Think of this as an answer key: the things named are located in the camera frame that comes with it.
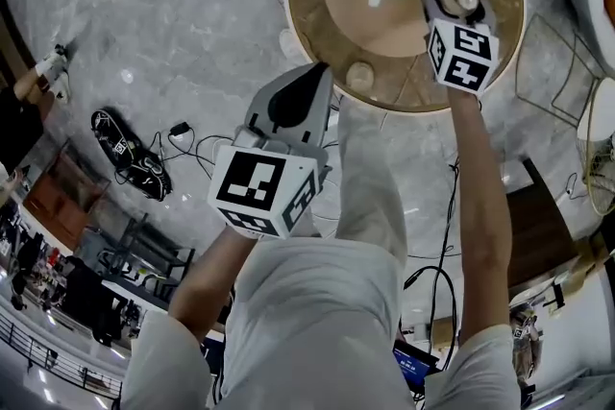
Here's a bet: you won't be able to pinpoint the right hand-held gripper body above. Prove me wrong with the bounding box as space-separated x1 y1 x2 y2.
426 16 501 98

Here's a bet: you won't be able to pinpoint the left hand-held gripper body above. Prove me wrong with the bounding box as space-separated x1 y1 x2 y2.
207 119 332 240

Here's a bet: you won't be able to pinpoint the person's left forearm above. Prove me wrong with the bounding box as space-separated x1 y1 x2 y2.
167 225 270 342

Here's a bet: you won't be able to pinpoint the person's right forearm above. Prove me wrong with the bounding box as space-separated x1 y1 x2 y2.
446 85 510 342

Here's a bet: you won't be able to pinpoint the round glass side table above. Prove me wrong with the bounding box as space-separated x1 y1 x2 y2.
283 0 528 114

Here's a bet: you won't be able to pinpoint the person's white shoe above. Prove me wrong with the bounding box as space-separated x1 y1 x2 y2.
280 28 302 60
345 60 376 91

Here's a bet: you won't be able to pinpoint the person's light trousers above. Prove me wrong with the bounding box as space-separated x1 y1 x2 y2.
333 98 409 265

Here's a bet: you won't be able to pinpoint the black equipment bundle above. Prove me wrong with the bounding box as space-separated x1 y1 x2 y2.
90 109 173 202

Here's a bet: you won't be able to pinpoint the round white seat cushion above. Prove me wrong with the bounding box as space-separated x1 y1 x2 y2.
576 78 615 145

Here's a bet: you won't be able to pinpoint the person's white shirt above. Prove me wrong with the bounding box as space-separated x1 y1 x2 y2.
122 237 523 410

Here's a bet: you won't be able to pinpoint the dark wooden cabinet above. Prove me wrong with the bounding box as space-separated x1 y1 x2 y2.
499 157 587 289

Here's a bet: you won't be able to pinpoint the orange wooden side table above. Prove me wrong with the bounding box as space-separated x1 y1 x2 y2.
21 141 111 251

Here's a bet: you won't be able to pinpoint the black phone with lit screen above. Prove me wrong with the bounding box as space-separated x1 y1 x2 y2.
391 339 439 393

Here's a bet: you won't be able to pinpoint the black metal railing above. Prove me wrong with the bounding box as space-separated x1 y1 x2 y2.
0 301 124 399

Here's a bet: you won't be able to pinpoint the black floor cable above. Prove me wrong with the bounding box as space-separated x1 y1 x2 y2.
148 132 241 169

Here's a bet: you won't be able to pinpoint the white desk with black frame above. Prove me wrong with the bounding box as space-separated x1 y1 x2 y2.
79 213 197 303

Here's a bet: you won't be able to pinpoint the black hanging cable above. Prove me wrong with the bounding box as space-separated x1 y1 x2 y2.
403 157 465 371

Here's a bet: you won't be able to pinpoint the gold wire chair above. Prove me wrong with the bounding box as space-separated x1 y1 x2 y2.
514 12 615 216

